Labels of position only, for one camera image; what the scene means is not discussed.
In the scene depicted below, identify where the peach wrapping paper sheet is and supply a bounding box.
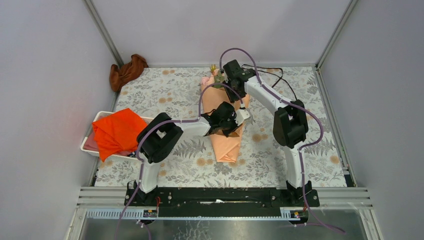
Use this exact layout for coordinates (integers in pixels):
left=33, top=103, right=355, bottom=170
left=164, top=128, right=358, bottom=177
left=201, top=86, right=243, bottom=163

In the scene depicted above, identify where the dark brown ribbon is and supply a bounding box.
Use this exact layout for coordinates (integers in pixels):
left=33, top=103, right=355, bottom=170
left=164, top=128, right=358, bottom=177
left=257, top=66, right=298, bottom=100

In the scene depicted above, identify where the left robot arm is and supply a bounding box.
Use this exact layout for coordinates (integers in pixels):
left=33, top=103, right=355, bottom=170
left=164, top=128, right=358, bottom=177
left=135, top=102, right=251, bottom=206

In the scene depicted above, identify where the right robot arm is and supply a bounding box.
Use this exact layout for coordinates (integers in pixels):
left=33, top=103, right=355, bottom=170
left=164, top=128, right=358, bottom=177
left=221, top=60, right=309, bottom=206

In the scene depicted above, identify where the floral patterned table mat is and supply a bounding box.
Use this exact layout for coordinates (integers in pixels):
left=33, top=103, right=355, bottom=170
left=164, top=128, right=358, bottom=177
left=115, top=66, right=347, bottom=188

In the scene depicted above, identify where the orange cloth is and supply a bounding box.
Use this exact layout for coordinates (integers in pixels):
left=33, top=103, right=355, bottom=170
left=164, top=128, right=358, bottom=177
left=92, top=108, right=148, bottom=161

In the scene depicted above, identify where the brown cloth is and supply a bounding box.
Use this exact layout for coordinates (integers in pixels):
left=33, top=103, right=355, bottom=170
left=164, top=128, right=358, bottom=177
left=109, top=54, right=149, bottom=93

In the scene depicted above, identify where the white plastic basket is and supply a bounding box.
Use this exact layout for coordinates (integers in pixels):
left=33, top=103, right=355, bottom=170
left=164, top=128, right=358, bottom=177
left=80, top=111, right=152, bottom=162

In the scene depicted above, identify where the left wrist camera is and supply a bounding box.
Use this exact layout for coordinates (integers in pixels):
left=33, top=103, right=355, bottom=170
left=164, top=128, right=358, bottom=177
left=234, top=108, right=251, bottom=126

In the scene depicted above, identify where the black mounting base rail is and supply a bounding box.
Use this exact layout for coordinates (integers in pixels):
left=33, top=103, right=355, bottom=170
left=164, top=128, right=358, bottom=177
left=124, top=186, right=320, bottom=218

